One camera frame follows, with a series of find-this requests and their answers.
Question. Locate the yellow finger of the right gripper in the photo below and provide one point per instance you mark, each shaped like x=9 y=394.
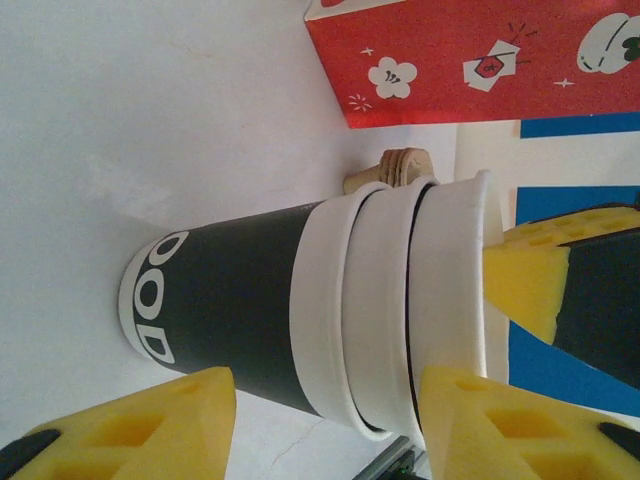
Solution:
x=525 y=285

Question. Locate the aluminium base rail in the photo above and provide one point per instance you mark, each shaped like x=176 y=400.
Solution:
x=382 y=460

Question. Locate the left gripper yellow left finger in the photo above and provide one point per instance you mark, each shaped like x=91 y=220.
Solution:
x=125 y=440

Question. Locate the red white paper gift bag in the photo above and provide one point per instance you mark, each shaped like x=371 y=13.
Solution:
x=440 y=75

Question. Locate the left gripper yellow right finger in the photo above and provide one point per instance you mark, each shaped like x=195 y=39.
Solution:
x=500 y=440

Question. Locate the black white paper coffee cup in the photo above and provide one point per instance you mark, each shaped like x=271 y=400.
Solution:
x=380 y=300
x=225 y=300
x=450 y=280

